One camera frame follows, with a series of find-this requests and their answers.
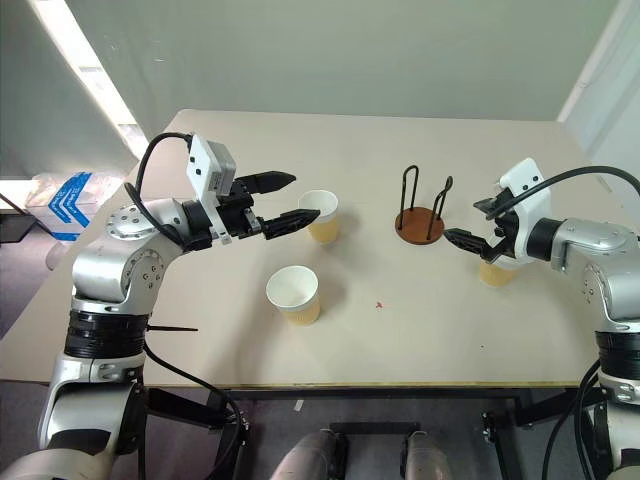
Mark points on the black zip tie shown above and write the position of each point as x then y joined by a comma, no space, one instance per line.
172,329

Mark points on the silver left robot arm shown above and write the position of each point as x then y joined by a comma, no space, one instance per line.
100,260

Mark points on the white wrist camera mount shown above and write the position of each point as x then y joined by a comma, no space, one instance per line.
530,200
201,160

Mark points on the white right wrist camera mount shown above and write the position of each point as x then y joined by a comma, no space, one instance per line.
530,200

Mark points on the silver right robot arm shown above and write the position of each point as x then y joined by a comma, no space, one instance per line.
595,245

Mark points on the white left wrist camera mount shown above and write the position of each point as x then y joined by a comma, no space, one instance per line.
201,160

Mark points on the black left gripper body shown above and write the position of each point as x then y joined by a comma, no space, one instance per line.
237,212

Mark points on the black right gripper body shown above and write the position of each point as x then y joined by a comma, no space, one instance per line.
505,225

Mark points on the blue and white box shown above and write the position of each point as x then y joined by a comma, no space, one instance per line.
70,200

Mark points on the tan paper cup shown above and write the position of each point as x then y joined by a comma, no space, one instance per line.
322,220
295,295
496,275

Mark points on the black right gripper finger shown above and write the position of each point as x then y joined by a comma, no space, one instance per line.
487,206
467,241

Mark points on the black metal table frame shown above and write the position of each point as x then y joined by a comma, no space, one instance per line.
380,395

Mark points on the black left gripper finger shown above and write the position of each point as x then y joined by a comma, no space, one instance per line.
272,181
290,221

